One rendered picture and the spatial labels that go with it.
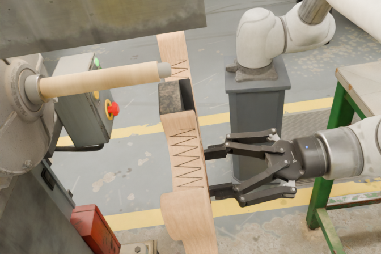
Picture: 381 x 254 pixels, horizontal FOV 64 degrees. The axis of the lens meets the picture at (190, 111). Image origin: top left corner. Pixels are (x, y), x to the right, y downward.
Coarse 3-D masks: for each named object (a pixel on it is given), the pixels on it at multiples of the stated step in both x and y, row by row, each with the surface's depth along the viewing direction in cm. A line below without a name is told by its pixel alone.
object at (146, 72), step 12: (84, 72) 47; (96, 72) 46; (108, 72) 46; (120, 72) 46; (132, 72) 46; (144, 72) 46; (156, 72) 45; (48, 84) 46; (60, 84) 46; (72, 84) 46; (84, 84) 46; (96, 84) 46; (108, 84) 46; (120, 84) 46; (132, 84) 47; (48, 96) 47
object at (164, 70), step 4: (160, 64) 46; (164, 64) 46; (168, 64) 46; (160, 68) 46; (164, 68) 46; (168, 68) 46; (160, 72) 46; (164, 72) 46; (168, 72) 46; (160, 76) 46; (164, 76) 46; (168, 76) 47
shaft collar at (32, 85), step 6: (30, 78) 46; (36, 78) 46; (24, 84) 46; (30, 84) 45; (36, 84) 45; (30, 90) 45; (36, 90) 45; (30, 96) 46; (36, 96) 46; (42, 96) 46; (36, 102) 47; (42, 102) 47
